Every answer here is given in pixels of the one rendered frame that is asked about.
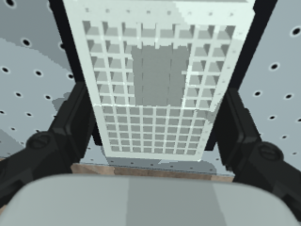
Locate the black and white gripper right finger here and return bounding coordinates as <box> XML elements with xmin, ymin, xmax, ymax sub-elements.
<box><xmin>213</xmin><ymin>87</ymin><xmax>301</xmax><ymax>222</ymax></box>

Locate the black rectangular pad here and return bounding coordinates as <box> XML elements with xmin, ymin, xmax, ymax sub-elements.
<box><xmin>49</xmin><ymin>0</ymin><xmax>277</xmax><ymax>151</ymax></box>

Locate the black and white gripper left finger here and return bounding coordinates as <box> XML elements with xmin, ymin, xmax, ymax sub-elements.
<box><xmin>0</xmin><ymin>81</ymin><xmax>96</xmax><ymax>209</ymax></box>

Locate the grey perforated base plate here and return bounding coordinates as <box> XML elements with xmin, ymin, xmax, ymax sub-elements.
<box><xmin>0</xmin><ymin>0</ymin><xmax>301</xmax><ymax>177</ymax></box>

